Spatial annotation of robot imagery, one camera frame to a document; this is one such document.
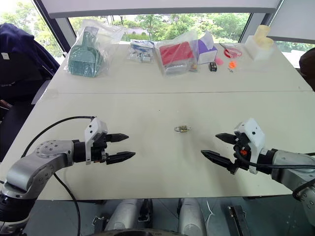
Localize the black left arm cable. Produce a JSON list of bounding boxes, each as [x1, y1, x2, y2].
[[21, 116, 96, 236]]

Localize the black office chair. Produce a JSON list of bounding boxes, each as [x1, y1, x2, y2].
[[0, 73, 51, 163]]

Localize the dark blue jacket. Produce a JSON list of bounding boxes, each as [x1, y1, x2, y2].
[[0, 23, 61, 99]]

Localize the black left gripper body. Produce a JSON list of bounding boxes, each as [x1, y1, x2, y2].
[[91, 134, 109, 165]]

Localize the black flat bracket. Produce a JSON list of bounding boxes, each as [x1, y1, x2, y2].
[[227, 205, 247, 236]]

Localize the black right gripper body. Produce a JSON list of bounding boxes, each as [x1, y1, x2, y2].
[[232, 132, 251, 171]]

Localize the purple and white box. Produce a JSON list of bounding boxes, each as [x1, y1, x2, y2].
[[196, 31, 219, 65]]

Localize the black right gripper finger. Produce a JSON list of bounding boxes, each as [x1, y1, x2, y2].
[[215, 133, 238, 146], [200, 149, 238, 176]]

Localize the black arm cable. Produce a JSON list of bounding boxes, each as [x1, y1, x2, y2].
[[21, 116, 96, 236], [235, 147, 315, 201]]

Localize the red item in plastic bag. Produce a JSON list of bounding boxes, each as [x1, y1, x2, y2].
[[154, 30, 199, 78]]

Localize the silver rounded robot leg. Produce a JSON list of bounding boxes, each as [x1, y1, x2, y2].
[[105, 198, 146, 232], [178, 198, 207, 236]]

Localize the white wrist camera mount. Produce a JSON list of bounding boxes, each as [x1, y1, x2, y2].
[[233, 118, 267, 175], [84, 117, 108, 165]]

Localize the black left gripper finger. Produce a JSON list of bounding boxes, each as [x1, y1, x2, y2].
[[105, 151, 136, 165], [106, 133, 129, 144]]

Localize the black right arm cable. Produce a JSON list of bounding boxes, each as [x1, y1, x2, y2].
[[235, 147, 315, 201]]

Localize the red scissors in clear bag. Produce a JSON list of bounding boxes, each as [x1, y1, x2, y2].
[[219, 42, 245, 59]]

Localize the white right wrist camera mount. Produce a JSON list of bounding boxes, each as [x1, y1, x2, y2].
[[233, 118, 267, 175]]

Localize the white printed pipe model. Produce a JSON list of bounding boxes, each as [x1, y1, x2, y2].
[[244, 24, 275, 62]]

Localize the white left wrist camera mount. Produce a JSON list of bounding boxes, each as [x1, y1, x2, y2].
[[84, 117, 108, 165]]

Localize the green dustpan in plastic bag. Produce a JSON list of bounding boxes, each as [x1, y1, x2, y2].
[[63, 19, 126, 79]]

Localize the dark brown rounded object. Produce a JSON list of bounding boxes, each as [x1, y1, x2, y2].
[[298, 48, 315, 92]]

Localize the bag of blue white parts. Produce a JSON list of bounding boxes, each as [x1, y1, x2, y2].
[[127, 39, 156, 63]]

